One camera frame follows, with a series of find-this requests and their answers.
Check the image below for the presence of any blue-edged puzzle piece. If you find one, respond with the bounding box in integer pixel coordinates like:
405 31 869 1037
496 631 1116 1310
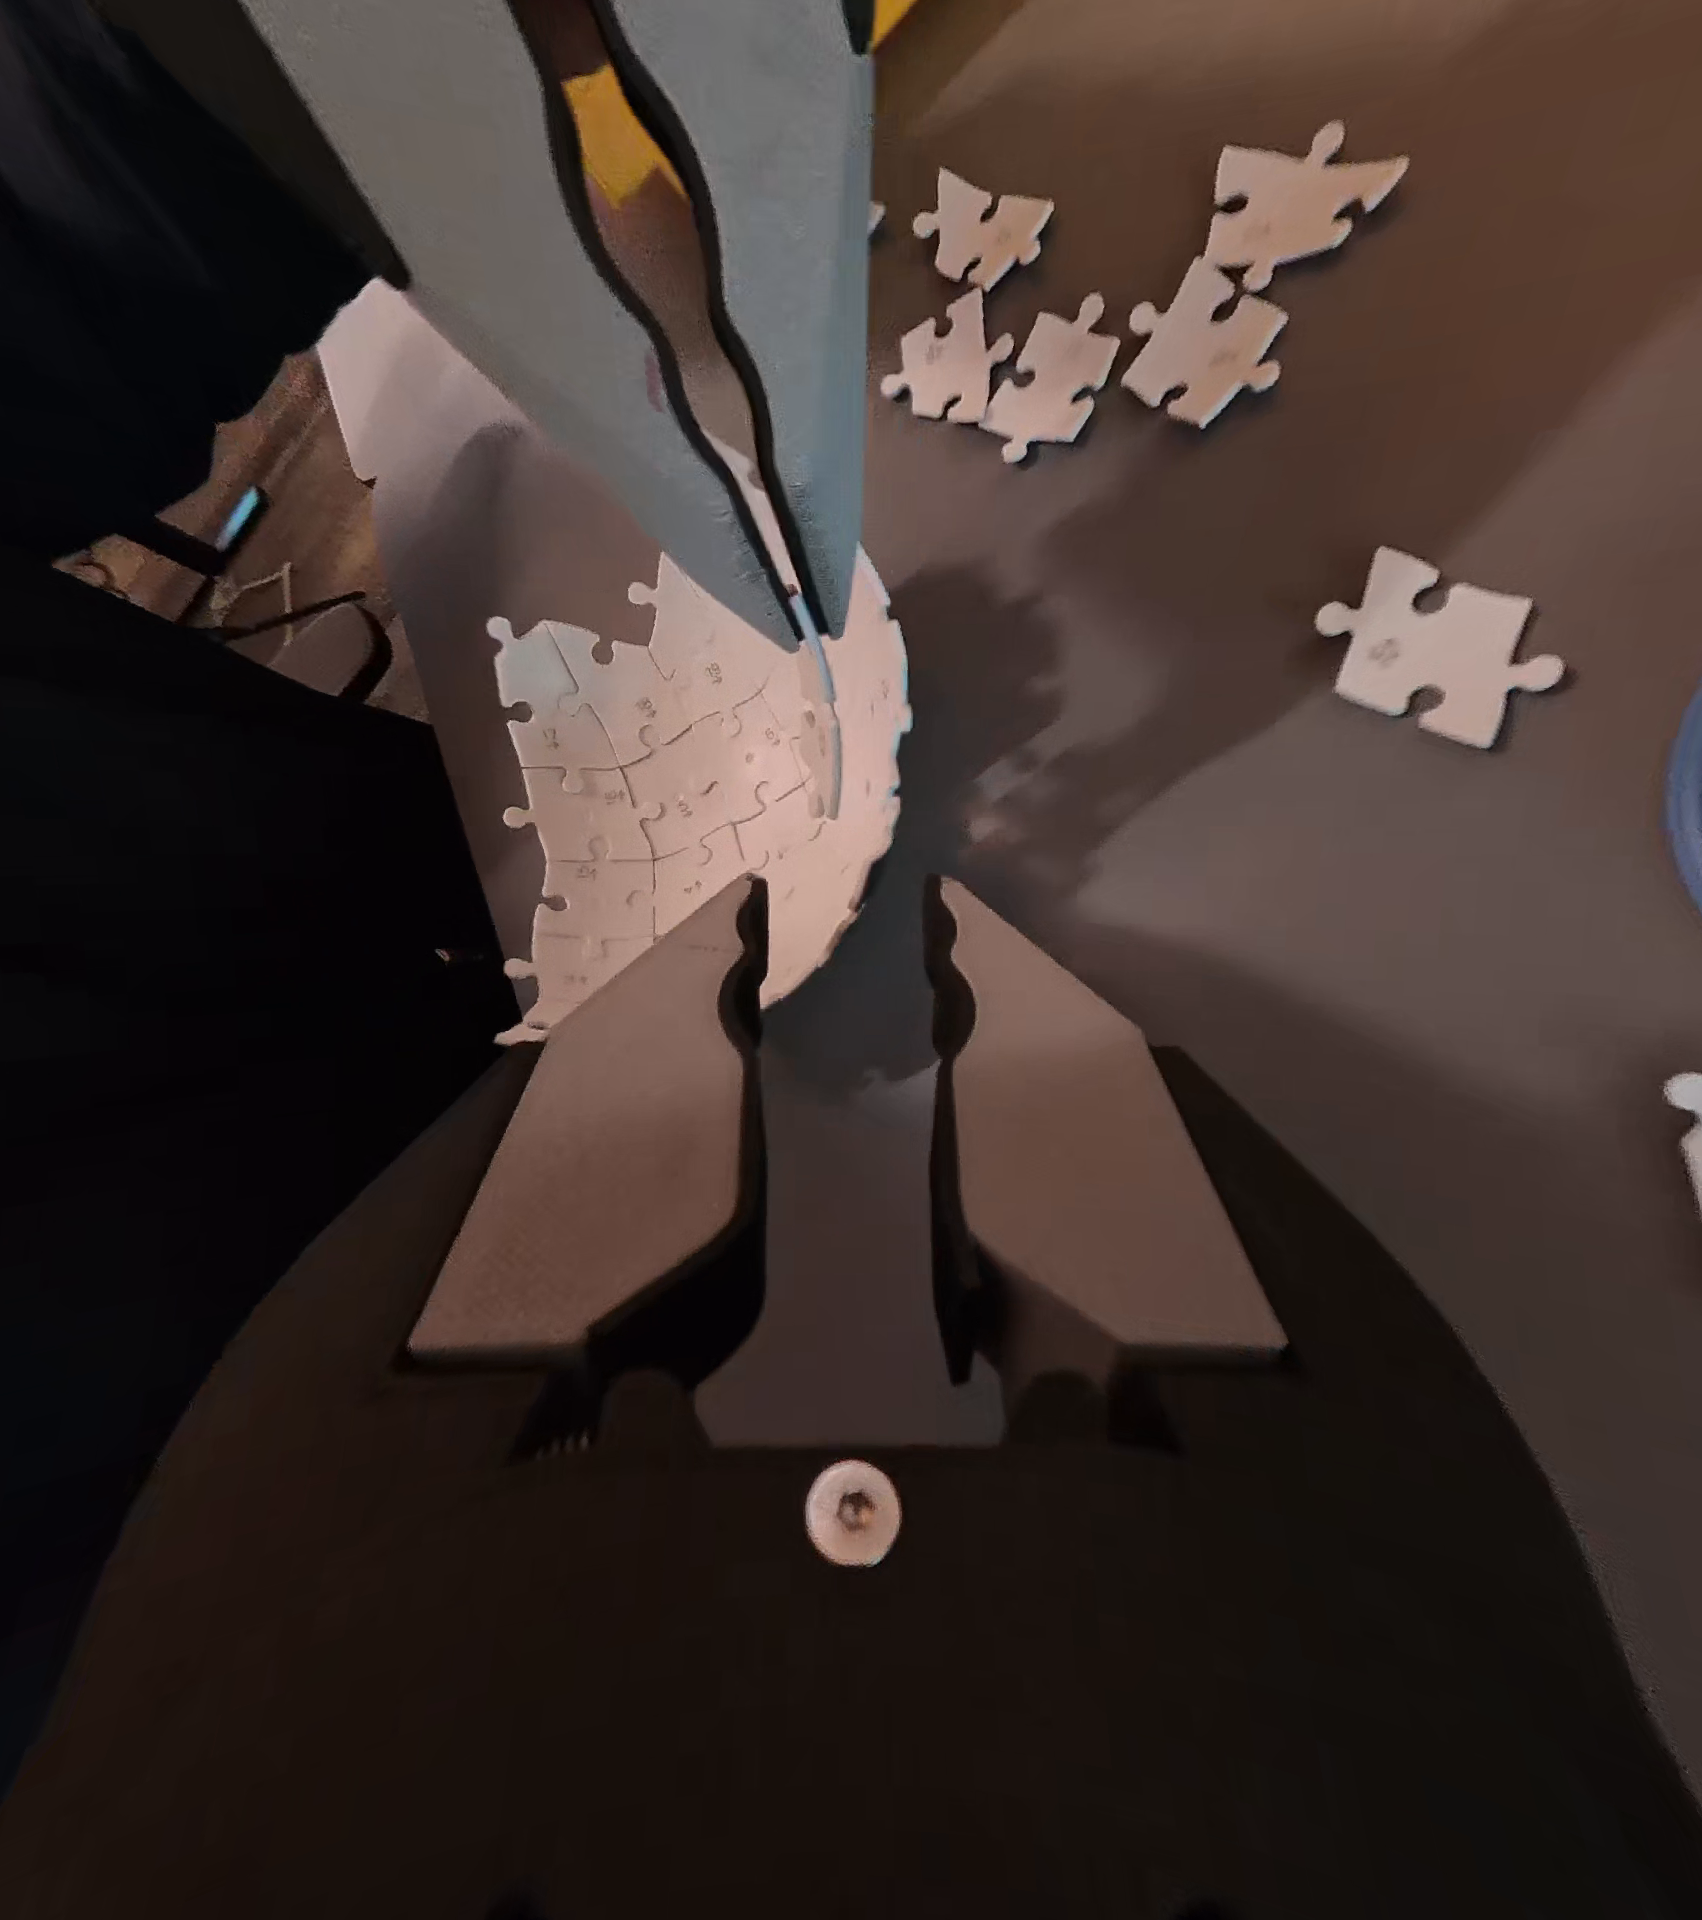
787 587 854 823

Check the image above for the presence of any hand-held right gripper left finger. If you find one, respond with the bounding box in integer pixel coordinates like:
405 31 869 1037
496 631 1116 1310
403 875 770 1412

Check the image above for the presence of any partly built puzzle ball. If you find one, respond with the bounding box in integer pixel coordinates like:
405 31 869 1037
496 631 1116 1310
487 433 913 1047

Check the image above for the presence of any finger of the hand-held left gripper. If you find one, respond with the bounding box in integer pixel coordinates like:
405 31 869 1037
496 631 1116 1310
592 0 884 641
248 0 812 657

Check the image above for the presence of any person's left forearm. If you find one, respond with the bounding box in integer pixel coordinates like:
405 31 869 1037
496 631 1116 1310
0 0 380 519

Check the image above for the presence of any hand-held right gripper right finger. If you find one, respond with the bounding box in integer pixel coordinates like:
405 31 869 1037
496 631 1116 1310
925 875 1292 1390

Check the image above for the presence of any black metal chair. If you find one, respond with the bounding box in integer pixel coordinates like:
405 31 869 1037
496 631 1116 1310
56 480 397 709

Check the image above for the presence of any person's dark clothed torso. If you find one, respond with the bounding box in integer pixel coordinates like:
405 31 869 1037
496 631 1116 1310
0 494 530 1920

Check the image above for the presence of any yellow plastic bin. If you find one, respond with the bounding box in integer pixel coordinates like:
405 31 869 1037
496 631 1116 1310
557 0 1033 207

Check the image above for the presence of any loose group of puzzle pieces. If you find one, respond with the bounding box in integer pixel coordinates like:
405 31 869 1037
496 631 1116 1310
865 120 1411 464

